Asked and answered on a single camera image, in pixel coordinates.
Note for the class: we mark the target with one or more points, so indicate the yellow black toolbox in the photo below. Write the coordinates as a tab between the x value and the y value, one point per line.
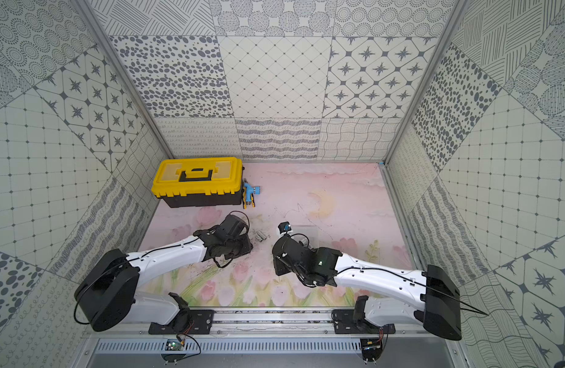
199	182

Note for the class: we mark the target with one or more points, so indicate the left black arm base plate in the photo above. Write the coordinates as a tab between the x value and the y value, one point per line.
190	322

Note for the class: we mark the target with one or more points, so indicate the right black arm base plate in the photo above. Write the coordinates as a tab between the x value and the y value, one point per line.
347	321

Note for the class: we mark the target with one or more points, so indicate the white slotted cable duct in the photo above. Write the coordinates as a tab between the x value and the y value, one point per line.
230	346

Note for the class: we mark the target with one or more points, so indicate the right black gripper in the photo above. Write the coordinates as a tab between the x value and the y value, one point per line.
279	267

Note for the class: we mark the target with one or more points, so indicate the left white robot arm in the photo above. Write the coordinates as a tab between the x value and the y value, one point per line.
109	294

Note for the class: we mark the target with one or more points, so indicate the long chrome socket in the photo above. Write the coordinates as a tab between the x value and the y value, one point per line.
260	237

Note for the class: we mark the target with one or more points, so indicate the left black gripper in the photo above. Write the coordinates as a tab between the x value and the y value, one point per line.
245	244

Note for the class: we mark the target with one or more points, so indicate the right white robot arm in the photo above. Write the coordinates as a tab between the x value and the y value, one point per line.
427	297

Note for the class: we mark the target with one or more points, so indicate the blue yellow hand tool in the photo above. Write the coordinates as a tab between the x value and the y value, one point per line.
249	193

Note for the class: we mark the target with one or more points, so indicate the aluminium mounting rail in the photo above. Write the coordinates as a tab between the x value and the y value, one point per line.
256	322

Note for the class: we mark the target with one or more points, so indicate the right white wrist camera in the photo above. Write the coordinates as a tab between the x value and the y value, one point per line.
284	228

